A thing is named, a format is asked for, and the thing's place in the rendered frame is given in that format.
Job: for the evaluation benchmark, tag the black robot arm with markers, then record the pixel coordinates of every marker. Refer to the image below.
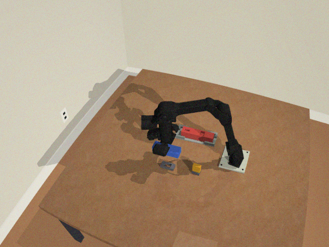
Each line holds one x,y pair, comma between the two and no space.
167,111

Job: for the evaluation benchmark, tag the yellow rectangular block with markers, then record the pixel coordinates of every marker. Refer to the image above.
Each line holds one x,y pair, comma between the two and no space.
196,167

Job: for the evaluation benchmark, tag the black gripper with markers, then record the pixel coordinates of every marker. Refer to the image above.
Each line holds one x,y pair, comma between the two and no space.
166,138

